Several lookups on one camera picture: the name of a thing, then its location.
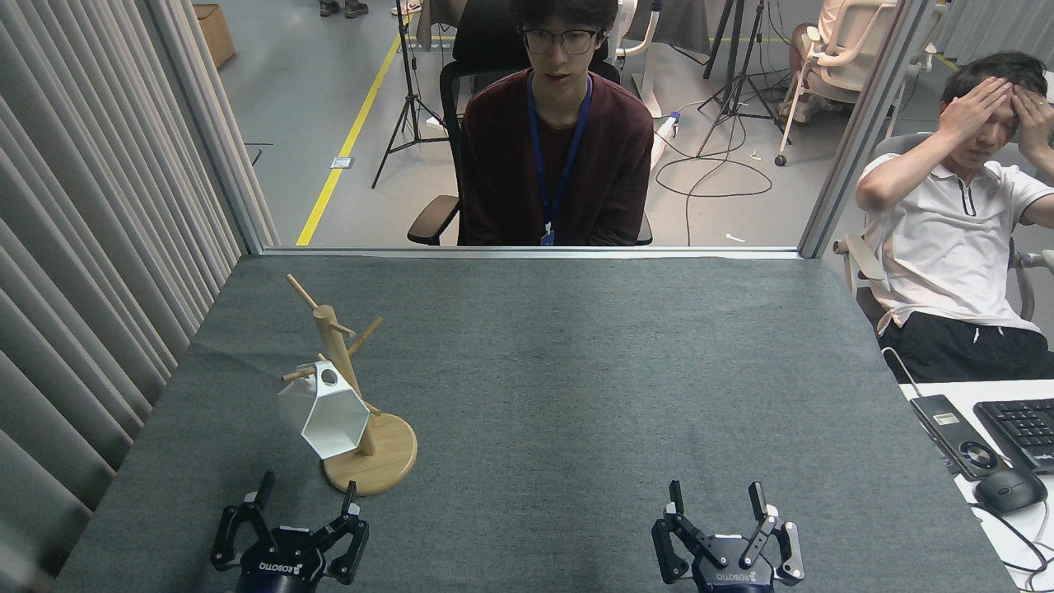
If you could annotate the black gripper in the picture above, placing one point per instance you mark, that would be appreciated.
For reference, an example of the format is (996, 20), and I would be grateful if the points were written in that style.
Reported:
(280, 568)
(729, 572)

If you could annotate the white hexagonal cup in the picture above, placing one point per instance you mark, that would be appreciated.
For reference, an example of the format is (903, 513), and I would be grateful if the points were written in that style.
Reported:
(329, 424)

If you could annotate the wooden cup rack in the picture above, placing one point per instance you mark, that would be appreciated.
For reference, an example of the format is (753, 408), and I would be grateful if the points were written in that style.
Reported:
(387, 461)

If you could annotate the seated person's right hand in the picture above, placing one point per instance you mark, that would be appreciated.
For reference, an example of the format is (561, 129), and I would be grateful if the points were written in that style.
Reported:
(976, 111)

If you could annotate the seated person's left hand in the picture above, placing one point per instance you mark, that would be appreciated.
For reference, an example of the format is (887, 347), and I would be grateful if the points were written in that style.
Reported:
(1036, 119)

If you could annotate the grey table cloth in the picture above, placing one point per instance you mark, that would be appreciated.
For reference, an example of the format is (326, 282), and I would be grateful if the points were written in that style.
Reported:
(576, 395)

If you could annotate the black handheld device with antenna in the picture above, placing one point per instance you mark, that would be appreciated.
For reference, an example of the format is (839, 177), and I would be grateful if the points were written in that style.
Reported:
(959, 436)

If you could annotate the white desk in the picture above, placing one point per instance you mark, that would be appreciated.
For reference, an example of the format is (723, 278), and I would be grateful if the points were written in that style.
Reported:
(1017, 535)

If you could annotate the black computer mouse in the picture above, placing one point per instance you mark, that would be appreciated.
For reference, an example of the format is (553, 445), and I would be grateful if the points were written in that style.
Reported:
(1011, 490)

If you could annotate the black keyboard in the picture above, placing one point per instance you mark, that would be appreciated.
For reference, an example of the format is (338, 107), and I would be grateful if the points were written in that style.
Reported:
(1021, 428)

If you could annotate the grey office chair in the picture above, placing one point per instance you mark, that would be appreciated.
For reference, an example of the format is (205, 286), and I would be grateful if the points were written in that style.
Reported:
(856, 259)

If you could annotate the black office chair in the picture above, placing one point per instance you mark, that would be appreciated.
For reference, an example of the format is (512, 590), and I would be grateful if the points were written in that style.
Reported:
(432, 218)

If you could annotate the person seated sideways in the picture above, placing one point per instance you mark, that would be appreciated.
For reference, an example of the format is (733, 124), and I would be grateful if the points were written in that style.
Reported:
(947, 247)

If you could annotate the floor outlet plate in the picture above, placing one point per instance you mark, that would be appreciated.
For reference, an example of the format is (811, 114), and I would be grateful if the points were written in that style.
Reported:
(342, 162)

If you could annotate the beige pleated curtain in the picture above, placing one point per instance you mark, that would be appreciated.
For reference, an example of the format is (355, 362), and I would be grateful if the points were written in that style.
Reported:
(74, 206)

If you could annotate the white and blue floor tool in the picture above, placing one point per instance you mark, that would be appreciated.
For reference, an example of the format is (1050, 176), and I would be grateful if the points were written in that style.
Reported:
(661, 140)

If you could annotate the person facing table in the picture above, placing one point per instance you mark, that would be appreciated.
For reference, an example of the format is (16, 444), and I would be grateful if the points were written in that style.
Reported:
(502, 165)

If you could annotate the black tripod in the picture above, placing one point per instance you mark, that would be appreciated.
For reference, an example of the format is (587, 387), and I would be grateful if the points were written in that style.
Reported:
(735, 82)
(408, 91)

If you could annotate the cardboard box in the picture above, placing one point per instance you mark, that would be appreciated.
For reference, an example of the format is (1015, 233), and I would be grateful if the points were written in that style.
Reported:
(216, 35)

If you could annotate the white office chair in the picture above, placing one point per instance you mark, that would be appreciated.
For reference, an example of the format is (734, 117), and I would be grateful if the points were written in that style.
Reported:
(848, 41)

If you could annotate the black-rimmed glasses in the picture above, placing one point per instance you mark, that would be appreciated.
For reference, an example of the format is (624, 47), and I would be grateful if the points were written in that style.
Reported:
(576, 41)

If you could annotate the person's shoe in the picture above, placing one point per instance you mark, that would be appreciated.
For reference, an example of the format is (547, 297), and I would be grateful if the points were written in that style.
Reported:
(328, 7)
(356, 8)

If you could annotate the silver frame rail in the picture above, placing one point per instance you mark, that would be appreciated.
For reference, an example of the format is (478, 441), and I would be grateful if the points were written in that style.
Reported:
(527, 252)

